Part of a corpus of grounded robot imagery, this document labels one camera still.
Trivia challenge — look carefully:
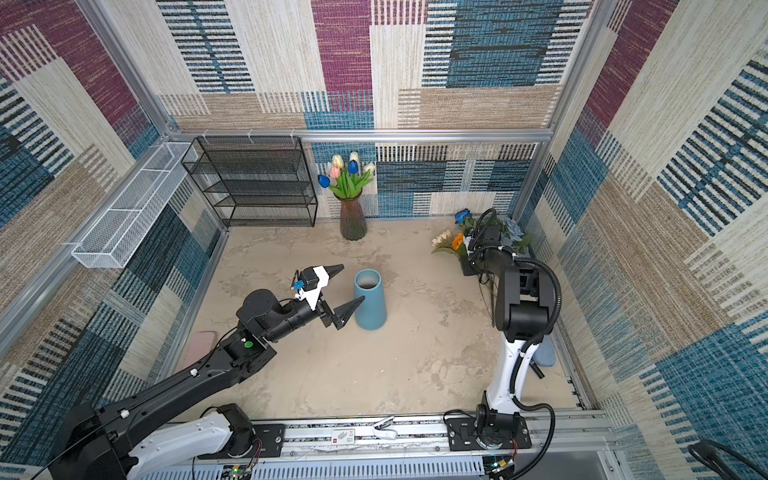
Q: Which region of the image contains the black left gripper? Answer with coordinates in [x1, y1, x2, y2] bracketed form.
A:
[263, 264, 361, 347]

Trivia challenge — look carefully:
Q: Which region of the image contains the orange marigold flower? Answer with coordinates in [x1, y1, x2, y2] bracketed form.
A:
[452, 233, 464, 251]

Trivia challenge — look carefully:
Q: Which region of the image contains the dusty blue hydrangea bunch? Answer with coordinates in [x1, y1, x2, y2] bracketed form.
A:
[464, 212, 534, 259]

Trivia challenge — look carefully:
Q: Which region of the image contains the cream dahlia flower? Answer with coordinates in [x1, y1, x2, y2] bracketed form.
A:
[431, 230, 458, 255]

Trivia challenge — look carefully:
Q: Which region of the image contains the teal cylindrical vase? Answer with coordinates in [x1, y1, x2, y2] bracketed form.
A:
[354, 269, 387, 331]

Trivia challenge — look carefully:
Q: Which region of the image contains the blue rose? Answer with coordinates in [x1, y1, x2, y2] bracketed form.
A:
[454, 208, 472, 224]

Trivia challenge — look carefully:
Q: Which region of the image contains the pink ribbed glass vase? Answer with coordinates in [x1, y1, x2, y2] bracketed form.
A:
[340, 194, 367, 241]

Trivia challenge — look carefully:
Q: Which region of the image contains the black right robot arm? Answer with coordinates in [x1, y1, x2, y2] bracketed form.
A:
[462, 224, 562, 449]

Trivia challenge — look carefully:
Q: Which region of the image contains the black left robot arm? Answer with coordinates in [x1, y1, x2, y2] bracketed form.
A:
[44, 264, 364, 479]

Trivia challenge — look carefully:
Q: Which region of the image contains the blue glasses case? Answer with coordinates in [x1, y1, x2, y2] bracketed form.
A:
[532, 335, 557, 368]

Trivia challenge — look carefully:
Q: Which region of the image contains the black white marker pen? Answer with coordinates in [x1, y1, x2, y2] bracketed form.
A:
[529, 360, 545, 379]

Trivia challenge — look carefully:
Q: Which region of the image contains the pink glasses case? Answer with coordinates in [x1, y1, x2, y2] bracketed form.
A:
[180, 331, 218, 369]

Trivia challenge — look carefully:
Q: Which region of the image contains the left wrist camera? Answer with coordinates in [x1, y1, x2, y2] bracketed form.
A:
[292, 266, 330, 310]

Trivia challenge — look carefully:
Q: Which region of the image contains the black wire mesh shelf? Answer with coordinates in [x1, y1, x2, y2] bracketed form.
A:
[181, 136, 318, 227]

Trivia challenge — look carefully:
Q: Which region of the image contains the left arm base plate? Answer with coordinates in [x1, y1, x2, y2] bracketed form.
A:
[223, 423, 286, 459]

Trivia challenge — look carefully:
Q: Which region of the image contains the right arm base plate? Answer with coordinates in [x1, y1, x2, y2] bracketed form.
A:
[443, 412, 533, 451]

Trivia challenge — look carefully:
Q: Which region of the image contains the aluminium mounting rail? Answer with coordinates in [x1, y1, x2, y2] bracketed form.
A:
[107, 411, 613, 463]

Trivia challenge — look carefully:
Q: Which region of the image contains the white wire mesh basket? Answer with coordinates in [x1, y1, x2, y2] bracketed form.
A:
[72, 142, 190, 269]

